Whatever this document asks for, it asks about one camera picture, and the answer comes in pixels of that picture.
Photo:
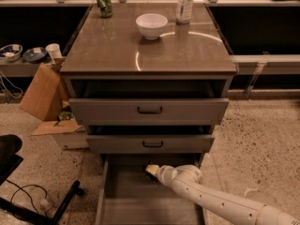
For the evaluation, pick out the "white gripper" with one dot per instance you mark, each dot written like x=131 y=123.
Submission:
x=162 y=173

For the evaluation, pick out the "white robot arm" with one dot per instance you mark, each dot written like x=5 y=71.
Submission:
x=186 y=181

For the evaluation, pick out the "grey bottom drawer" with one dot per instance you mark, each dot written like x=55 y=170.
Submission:
x=129 y=197

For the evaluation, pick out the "grey drawer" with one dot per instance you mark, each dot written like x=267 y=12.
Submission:
x=129 y=197
x=149 y=144
x=148 y=112

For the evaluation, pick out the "grey middle drawer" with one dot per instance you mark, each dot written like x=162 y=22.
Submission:
x=149 y=144

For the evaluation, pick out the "grey top drawer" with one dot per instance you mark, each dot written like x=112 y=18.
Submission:
x=148 y=112

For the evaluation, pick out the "grey drawer cabinet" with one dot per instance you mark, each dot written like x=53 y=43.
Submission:
x=110 y=58

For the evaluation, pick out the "white cardboard box open flap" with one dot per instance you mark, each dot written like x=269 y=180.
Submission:
x=67 y=134

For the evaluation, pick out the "green snack bag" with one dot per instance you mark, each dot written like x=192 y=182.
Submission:
x=65 y=116

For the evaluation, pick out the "brown cardboard box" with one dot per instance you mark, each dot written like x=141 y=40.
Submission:
x=45 y=95

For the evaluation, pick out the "grey low shelf right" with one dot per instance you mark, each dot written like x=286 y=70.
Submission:
x=267 y=64

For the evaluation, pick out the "grey low shelf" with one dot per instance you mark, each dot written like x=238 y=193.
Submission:
x=267 y=64
x=21 y=68

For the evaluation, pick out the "white ceramic bowl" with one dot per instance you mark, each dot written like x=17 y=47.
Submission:
x=151 y=25

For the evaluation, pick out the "white paper cup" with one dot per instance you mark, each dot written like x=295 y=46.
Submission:
x=54 y=50

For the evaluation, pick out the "blue patterned plate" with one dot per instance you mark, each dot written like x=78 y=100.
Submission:
x=35 y=55

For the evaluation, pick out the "grey low shelf left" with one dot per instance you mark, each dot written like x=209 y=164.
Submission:
x=21 y=68

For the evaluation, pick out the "clear plastic water bottle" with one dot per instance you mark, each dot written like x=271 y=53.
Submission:
x=183 y=11

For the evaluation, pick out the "green soda can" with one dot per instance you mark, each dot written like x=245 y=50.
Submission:
x=105 y=8

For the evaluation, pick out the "blue patterned bowl left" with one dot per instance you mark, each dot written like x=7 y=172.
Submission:
x=11 y=52

